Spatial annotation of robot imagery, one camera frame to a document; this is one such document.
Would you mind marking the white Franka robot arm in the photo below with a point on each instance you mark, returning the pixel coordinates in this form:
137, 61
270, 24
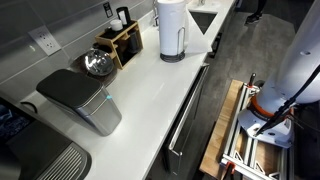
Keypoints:
296, 73

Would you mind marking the stainless steel sink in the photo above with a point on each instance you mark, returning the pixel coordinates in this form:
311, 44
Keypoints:
205, 20

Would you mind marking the white wall outlet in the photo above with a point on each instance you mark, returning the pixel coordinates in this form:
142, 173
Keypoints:
45, 40

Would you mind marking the black wall switch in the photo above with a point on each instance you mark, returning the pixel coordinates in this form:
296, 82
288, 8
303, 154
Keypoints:
107, 9

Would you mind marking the black jar with white label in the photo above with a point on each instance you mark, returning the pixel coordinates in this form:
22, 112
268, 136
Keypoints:
123, 16

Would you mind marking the coffee machine with screen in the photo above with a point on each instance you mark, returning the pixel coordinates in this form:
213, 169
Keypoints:
36, 153

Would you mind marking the red black clamp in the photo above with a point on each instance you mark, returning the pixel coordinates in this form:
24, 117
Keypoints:
228, 170
252, 79

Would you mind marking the small white cup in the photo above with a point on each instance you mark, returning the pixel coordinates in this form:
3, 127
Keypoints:
116, 25

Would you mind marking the aluminium profile frame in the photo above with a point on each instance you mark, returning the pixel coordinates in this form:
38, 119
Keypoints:
241, 153

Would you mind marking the chrome faucet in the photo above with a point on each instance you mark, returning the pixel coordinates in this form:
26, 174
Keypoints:
155, 16

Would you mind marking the white paper towel roll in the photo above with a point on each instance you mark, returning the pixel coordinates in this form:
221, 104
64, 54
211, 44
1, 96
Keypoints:
170, 26

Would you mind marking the person's dark shoes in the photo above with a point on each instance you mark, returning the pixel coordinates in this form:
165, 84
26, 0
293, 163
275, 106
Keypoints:
254, 18

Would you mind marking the wooden base board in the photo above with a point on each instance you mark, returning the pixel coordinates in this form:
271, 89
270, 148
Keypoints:
221, 130

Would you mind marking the wooden countertop organizer box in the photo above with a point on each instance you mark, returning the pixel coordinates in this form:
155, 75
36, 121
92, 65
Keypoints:
116, 45

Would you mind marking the steel bin with black lid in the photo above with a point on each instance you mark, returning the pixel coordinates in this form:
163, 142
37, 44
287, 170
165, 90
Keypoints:
80, 100

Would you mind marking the dark mug in organizer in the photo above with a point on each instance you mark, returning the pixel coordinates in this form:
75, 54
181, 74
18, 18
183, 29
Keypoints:
134, 42

